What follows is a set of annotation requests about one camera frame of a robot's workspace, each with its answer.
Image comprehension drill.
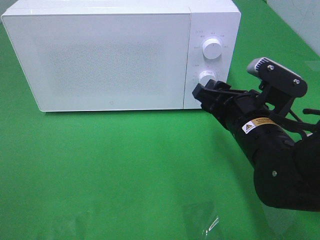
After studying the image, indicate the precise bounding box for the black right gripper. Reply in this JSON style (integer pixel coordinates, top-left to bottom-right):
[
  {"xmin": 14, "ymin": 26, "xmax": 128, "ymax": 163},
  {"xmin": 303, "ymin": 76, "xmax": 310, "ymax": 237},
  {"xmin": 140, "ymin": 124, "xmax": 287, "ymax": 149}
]
[{"xmin": 192, "ymin": 79, "xmax": 277, "ymax": 130}]

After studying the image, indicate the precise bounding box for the white microwave door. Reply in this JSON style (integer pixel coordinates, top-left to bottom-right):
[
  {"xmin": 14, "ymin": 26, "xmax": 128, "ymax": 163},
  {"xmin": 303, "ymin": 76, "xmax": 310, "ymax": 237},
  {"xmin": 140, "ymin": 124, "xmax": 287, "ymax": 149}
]
[{"xmin": 2, "ymin": 14, "xmax": 190, "ymax": 112}]

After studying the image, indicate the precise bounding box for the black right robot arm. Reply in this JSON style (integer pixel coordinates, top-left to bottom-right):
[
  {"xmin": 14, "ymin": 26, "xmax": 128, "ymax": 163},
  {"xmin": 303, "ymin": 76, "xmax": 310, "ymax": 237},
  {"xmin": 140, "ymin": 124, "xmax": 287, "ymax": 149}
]
[{"xmin": 192, "ymin": 80, "xmax": 320, "ymax": 212}]

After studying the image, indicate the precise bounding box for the lower white microwave knob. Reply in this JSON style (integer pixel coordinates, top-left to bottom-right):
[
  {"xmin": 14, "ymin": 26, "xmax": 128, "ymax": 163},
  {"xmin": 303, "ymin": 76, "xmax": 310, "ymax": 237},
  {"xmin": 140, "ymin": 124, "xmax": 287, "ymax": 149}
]
[{"xmin": 198, "ymin": 70, "xmax": 217, "ymax": 86}]

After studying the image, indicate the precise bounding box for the white microwave knob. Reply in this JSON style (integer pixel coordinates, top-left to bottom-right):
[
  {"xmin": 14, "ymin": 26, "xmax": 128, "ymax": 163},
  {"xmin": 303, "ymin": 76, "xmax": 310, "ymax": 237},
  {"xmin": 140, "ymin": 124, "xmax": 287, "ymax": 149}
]
[
  {"xmin": 202, "ymin": 37, "xmax": 222, "ymax": 60},
  {"xmin": 198, "ymin": 70, "xmax": 217, "ymax": 86}
]

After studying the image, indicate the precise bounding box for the upper white microwave knob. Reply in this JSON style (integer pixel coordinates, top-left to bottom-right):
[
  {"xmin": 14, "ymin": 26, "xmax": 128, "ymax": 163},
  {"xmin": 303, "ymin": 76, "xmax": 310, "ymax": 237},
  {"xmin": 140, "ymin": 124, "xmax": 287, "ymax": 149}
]
[{"xmin": 202, "ymin": 37, "xmax": 222, "ymax": 60}]

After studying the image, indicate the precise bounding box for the clear plastic tape piece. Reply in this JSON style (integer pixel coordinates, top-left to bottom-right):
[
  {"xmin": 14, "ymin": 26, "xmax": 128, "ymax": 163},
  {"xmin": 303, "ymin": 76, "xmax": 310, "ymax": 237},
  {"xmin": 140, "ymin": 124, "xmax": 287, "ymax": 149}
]
[{"xmin": 202, "ymin": 216, "xmax": 221, "ymax": 240}]

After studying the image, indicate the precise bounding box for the white microwave oven body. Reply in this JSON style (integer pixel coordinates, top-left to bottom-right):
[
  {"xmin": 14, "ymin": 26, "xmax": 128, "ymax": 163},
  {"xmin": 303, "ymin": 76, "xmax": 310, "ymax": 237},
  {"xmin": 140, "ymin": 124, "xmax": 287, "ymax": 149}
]
[{"xmin": 1, "ymin": 0, "xmax": 241, "ymax": 110}]

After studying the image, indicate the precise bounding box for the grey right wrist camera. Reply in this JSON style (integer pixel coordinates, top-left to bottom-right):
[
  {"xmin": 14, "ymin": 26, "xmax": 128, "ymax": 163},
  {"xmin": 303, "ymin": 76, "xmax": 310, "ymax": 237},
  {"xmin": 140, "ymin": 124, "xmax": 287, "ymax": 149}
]
[{"xmin": 246, "ymin": 57, "xmax": 308, "ymax": 98}]

